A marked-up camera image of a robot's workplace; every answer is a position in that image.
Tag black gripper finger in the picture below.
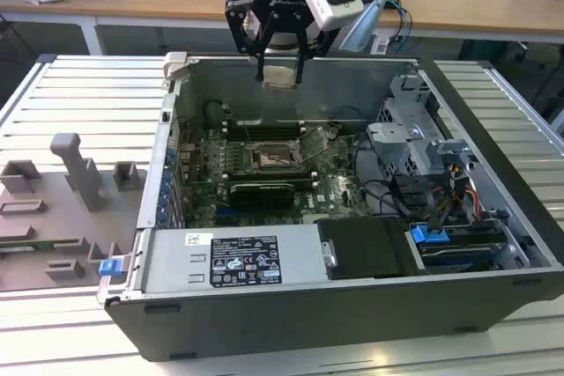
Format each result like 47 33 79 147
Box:
225 0 275 83
293 18 341 85

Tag silver square CPU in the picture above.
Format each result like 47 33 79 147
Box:
262 63 299 92

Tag black RAM slot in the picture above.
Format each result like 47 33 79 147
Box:
226 129 306 143
226 170 319 181
226 122 306 133

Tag CPU socket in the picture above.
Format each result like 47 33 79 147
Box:
249 141 306 173

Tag pale blue teach pendant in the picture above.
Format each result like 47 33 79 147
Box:
338 0 387 54

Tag grey case hinge latch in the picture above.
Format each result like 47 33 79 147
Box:
161 50 190 83

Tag grey metal drive cage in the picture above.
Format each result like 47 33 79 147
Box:
365 74 481 179

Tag green motherboard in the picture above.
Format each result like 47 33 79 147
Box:
175 120 371 227

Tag black graphics card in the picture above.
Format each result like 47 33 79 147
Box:
228 181 295 210

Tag black plastic air shroud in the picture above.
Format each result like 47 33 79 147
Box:
316 217 419 281

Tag hard disk in blue carrier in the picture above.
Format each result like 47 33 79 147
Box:
409 224 508 274

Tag grey power supply unit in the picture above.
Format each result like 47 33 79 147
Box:
143 224 338 293

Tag grey parts rack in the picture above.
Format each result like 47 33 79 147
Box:
0 131 149 293

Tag black open PC case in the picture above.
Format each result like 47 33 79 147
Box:
97 50 564 362

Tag blue hanging cables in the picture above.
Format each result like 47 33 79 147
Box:
387 0 414 54

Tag black cable bundle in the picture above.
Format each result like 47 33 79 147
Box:
352 133 444 236

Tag yellow red orange wires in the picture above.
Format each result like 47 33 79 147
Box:
444 164 482 218

